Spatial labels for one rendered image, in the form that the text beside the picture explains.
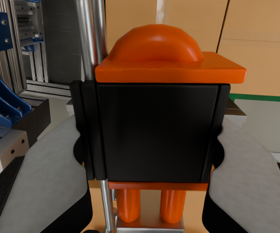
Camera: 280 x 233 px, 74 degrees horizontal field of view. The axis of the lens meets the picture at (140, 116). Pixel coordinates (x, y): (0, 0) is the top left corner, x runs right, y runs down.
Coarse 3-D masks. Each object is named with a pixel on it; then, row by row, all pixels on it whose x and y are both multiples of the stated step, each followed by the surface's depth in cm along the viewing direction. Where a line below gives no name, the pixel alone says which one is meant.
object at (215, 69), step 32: (128, 64) 10; (160, 64) 10; (192, 64) 10; (224, 64) 9; (128, 96) 10; (160, 96) 10; (192, 96) 9; (224, 96) 9; (128, 128) 10; (160, 128) 10; (192, 128) 10; (128, 160) 12; (160, 160) 12; (192, 160) 11
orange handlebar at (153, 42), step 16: (128, 32) 10; (144, 32) 10; (160, 32) 10; (176, 32) 10; (112, 48) 11; (128, 48) 10; (144, 48) 10; (160, 48) 10; (176, 48) 10; (192, 48) 10; (128, 192) 15; (176, 192) 15; (128, 208) 16; (160, 208) 17; (176, 208) 16
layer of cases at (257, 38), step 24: (120, 0) 61; (144, 0) 60; (168, 0) 60; (192, 0) 60; (216, 0) 60; (240, 0) 59; (264, 0) 59; (120, 24) 64; (144, 24) 64; (168, 24) 63; (192, 24) 63; (216, 24) 63; (240, 24) 63; (264, 24) 62; (216, 48) 66; (240, 48) 66; (264, 48) 66; (264, 72) 70
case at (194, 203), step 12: (96, 180) 46; (96, 192) 45; (192, 192) 44; (204, 192) 44; (96, 204) 47; (192, 204) 46; (96, 216) 49; (192, 216) 48; (96, 228) 52; (192, 228) 50; (204, 228) 50
